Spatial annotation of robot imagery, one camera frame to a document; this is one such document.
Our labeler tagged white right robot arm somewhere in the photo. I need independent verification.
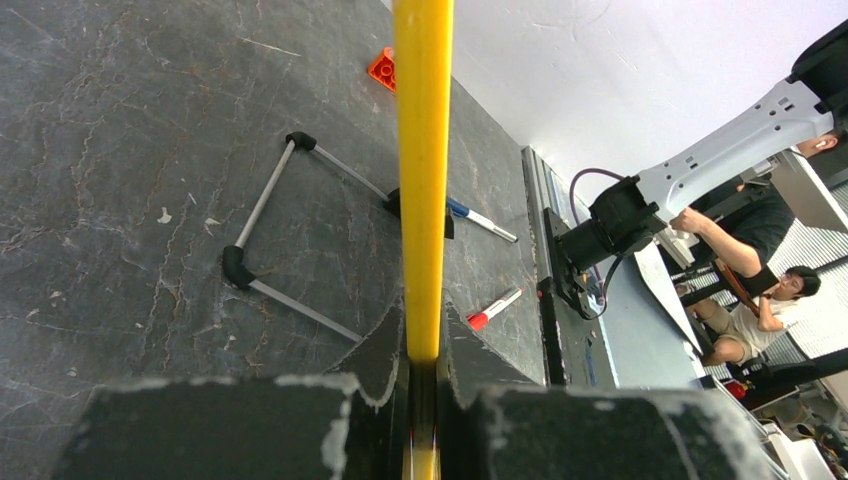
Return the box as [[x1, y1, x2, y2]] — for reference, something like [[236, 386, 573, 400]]
[[546, 23, 847, 272]]

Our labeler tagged orange framed whiteboard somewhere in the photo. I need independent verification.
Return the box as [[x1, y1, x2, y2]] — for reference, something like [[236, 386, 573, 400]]
[[392, 1, 454, 479]]

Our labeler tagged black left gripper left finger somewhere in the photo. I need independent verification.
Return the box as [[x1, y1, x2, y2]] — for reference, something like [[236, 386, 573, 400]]
[[53, 301, 404, 479]]

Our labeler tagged person in black shirt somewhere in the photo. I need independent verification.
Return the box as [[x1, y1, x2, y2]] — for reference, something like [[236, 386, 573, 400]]
[[669, 129, 848, 299]]

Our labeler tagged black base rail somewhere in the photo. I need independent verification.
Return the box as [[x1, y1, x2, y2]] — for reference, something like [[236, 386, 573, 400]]
[[521, 145, 617, 389]]

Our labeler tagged orange lego brick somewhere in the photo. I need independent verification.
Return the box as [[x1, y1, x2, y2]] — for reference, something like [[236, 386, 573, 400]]
[[366, 47, 396, 93]]

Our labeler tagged whiteboard wire stand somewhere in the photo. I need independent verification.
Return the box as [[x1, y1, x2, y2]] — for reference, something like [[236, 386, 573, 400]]
[[221, 131, 457, 344]]

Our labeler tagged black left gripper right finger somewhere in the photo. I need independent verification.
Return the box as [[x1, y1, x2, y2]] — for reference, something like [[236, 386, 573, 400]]
[[437, 302, 774, 479]]

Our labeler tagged red whiteboard marker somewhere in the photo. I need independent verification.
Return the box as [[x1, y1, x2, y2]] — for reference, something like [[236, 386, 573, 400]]
[[467, 287, 523, 331]]

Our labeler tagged blue whiteboard marker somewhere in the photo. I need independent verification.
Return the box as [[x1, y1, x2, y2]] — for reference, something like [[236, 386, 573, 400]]
[[447, 197, 518, 243]]

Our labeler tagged seated person light shirt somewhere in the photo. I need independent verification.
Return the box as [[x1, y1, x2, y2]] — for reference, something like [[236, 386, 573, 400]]
[[687, 266, 821, 366]]

